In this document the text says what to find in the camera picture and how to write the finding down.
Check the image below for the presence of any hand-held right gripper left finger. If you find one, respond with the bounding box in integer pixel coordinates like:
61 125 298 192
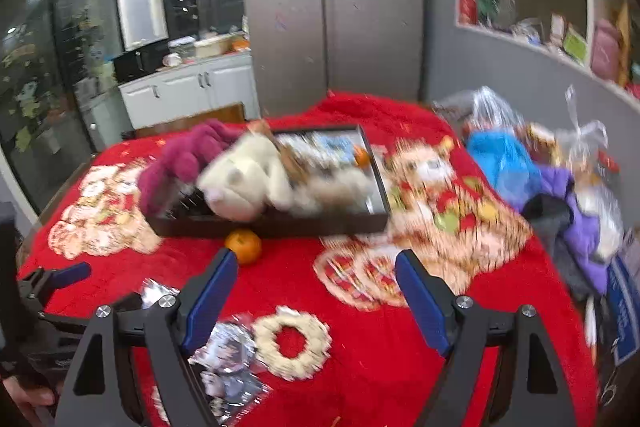
54 248 240 427

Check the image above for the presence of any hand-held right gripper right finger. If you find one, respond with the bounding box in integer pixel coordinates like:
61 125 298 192
394 249 578 427

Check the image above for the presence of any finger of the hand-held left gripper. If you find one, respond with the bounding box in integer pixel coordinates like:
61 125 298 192
37 293 147 324
17 262 93 308

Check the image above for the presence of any silver foil packet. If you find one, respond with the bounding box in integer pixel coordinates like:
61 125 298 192
189 313 256 373
140 279 181 310
200 369 273 426

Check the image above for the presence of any black shallow box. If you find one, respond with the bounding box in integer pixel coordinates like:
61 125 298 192
145 123 391 239

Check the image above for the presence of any white plush toy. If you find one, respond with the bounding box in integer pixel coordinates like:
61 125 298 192
196 134 296 223

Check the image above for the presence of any person's left hand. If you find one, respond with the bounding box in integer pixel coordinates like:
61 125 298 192
0 377 57 415

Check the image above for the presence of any white lace scrunchie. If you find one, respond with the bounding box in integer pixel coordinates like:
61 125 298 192
251 305 332 380

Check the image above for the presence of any red printed bear blanket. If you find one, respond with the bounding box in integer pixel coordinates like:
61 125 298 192
15 92 598 427

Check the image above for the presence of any black hair claw clip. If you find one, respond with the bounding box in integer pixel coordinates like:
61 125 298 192
167 187 206 220

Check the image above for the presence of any beige fluffy plush toy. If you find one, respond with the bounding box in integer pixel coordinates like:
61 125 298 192
295 167 373 212

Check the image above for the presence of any magenta plush toy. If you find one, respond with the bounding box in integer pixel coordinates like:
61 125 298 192
137 119 241 218

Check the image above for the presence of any dark grey cloth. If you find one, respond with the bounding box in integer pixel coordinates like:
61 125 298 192
522 194 606 298

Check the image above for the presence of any blue plastic bag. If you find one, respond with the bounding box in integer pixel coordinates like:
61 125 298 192
467 131 543 212

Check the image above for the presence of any purple fleece cloth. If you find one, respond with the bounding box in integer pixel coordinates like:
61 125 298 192
540 167 608 278

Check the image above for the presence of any glass sliding door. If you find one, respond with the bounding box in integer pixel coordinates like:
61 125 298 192
0 0 126 212

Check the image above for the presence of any white plastic bag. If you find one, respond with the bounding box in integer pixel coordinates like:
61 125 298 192
575 187 626 258

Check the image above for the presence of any dark blue bag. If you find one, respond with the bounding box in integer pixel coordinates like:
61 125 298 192
605 257 640 365

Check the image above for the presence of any red yellow checkered packet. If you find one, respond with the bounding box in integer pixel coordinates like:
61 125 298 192
530 124 559 148

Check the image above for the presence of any white kitchen cabinet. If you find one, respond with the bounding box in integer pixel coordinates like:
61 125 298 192
119 52 261 130

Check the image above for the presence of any black microwave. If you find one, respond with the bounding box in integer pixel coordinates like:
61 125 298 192
114 41 171 84

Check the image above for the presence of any clear knotted plastic bag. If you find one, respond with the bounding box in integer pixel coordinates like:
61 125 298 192
555 84 621 192

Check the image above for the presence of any white food container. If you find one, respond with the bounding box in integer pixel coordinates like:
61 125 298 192
192 36 233 58

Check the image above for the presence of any silver double-door fridge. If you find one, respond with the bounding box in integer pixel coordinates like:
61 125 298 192
238 0 426 118

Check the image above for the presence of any light green box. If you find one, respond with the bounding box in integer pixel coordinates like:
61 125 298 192
564 24 588 66

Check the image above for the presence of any clear plastic wrap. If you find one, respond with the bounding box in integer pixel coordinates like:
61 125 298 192
492 0 516 28

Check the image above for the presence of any pink bag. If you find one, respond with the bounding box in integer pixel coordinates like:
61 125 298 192
591 18 623 82

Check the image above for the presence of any white wall cabinet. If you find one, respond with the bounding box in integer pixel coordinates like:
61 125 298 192
116 0 168 50

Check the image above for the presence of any white wall shelf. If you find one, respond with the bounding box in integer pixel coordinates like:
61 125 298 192
452 0 640 112

